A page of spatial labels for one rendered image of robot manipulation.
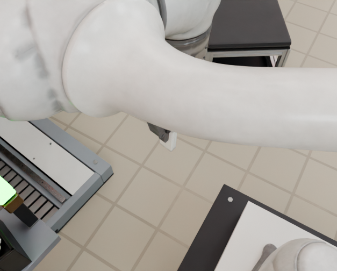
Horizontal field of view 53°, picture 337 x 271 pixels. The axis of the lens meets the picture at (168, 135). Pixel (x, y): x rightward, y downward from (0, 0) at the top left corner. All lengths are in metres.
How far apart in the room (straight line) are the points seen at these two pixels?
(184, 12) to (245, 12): 1.25
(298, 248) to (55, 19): 0.57
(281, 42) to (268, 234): 0.82
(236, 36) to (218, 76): 1.25
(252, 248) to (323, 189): 0.67
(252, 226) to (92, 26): 0.79
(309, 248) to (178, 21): 0.48
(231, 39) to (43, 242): 1.02
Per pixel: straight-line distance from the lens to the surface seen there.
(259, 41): 1.48
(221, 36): 1.47
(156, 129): 0.55
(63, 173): 1.42
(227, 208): 1.08
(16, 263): 0.88
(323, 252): 0.70
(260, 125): 0.22
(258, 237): 0.96
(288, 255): 0.69
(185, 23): 0.37
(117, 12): 0.26
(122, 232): 1.36
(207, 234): 1.04
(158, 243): 1.34
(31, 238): 0.94
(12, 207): 0.83
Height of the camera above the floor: 1.30
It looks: 57 degrees down
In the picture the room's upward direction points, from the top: straight up
